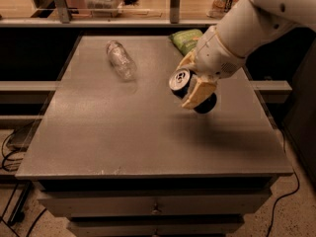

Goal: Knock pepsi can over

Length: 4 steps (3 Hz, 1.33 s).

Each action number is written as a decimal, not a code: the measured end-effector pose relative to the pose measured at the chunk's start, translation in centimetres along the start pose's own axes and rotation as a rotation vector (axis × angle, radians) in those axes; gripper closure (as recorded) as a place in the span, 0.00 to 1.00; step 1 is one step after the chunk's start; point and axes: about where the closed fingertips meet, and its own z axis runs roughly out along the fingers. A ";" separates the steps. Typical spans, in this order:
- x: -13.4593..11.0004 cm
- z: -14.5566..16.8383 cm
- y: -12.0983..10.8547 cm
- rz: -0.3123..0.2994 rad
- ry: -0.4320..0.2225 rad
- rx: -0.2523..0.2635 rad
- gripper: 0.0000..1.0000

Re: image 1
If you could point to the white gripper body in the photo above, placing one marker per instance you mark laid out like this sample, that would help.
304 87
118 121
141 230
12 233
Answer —
215 58

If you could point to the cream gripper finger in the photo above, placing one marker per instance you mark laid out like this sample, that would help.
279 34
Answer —
199 90
188 62

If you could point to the blue pepsi can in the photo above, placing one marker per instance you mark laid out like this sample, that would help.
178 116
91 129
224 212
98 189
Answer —
179 83

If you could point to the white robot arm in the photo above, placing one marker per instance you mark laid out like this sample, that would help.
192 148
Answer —
250 24

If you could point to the green chip bag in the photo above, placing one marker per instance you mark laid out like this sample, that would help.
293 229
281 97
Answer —
186 40

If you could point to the clear plastic bottle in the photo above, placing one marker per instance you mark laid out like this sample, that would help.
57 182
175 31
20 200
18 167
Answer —
121 60

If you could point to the clear plastic container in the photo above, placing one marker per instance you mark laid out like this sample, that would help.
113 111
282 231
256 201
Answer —
103 8

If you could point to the grey drawer cabinet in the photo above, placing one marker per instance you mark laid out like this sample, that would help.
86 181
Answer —
121 159

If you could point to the metal shelf frame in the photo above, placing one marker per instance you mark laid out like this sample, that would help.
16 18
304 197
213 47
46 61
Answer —
132 14

